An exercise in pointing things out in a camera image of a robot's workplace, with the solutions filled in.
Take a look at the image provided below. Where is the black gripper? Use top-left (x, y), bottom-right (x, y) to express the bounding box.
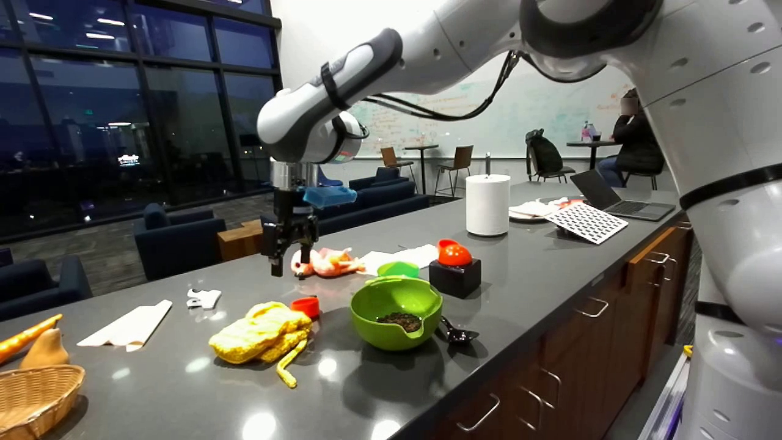
top-left (260, 192), bottom-right (319, 280)

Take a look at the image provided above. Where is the yellow knitted oven mitt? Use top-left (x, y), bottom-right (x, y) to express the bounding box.
top-left (207, 302), bottom-right (315, 392)

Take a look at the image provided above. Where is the pink orange plush toy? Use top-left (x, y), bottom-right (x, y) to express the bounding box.
top-left (288, 246), bottom-right (367, 281)

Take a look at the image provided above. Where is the small red block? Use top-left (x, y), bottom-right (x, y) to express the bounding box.
top-left (288, 293), bottom-right (323, 324)

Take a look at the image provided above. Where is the wooden cube side table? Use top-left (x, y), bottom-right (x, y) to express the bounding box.
top-left (215, 217), bottom-right (276, 264)

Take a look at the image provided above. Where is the white paper sheet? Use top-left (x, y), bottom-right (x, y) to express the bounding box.
top-left (356, 243), bottom-right (441, 280)

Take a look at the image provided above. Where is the small green plastic bowl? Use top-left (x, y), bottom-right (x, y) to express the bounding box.
top-left (373, 260), bottom-right (425, 281)

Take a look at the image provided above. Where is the dark blue lounge couch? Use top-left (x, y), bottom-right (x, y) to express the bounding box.
top-left (0, 248), bottom-right (92, 325)
top-left (304, 166), bottom-right (434, 241)

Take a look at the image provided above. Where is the lime green plastic bowl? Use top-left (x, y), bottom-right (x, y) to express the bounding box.
top-left (350, 276), bottom-right (446, 354)

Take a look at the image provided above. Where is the dark blue armchair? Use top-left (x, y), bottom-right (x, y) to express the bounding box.
top-left (132, 203), bottom-right (230, 283)

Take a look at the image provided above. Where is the brown dry bean mix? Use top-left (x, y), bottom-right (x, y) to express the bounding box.
top-left (373, 310), bottom-right (425, 336)

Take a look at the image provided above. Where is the wooden cafe chair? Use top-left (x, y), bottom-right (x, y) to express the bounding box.
top-left (441, 145), bottom-right (475, 199)
top-left (378, 145), bottom-right (409, 180)

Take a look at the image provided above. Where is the red toy tomato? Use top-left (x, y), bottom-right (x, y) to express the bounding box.
top-left (434, 238), bottom-right (474, 271)

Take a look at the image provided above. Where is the black square block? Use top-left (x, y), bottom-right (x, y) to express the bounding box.
top-left (427, 258), bottom-right (484, 302)

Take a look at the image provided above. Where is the tall round cafe table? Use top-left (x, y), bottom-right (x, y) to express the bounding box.
top-left (403, 142), bottom-right (440, 199)

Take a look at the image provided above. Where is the white folded paper napkin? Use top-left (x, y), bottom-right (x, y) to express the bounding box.
top-left (76, 299), bottom-right (176, 354)

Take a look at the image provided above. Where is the black plastic spoon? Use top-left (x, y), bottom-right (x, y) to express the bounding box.
top-left (434, 316), bottom-right (482, 353)

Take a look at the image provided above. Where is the white cylinder roll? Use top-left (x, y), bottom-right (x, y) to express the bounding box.
top-left (463, 172), bottom-right (512, 241)

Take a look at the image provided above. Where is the white paper stack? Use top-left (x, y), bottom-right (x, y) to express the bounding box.
top-left (506, 195), bottom-right (572, 225)

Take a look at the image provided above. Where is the tan gourd shaped toy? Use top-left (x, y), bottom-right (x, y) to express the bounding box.
top-left (18, 325), bottom-right (72, 371)

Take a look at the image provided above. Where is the black backpack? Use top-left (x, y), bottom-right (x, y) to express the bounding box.
top-left (522, 127), bottom-right (576, 186)

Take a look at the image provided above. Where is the orange toy bread stick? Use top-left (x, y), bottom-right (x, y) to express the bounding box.
top-left (0, 314), bottom-right (66, 368)

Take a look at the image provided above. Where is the tan wicker basket bowl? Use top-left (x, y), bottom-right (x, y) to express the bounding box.
top-left (0, 362), bottom-right (87, 440)

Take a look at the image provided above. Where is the white computer keyboard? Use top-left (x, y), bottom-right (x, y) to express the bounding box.
top-left (546, 202), bottom-right (629, 248)

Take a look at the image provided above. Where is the dark wood counter cabinet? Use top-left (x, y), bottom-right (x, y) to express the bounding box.
top-left (392, 216), bottom-right (703, 440)

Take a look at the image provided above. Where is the dark cafe table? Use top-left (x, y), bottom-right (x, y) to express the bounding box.
top-left (565, 139), bottom-right (620, 173)

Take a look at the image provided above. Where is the dark open laptop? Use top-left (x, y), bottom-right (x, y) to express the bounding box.
top-left (567, 166), bottom-right (679, 225)

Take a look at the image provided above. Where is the seated person dark jacket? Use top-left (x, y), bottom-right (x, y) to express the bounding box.
top-left (596, 87), bottom-right (670, 192)

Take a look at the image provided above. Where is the dark glass window wall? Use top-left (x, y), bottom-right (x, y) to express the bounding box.
top-left (0, 0), bottom-right (282, 243)

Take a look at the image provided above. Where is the wall whiteboard with drawings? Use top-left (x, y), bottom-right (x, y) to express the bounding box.
top-left (350, 60), bottom-right (644, 161)

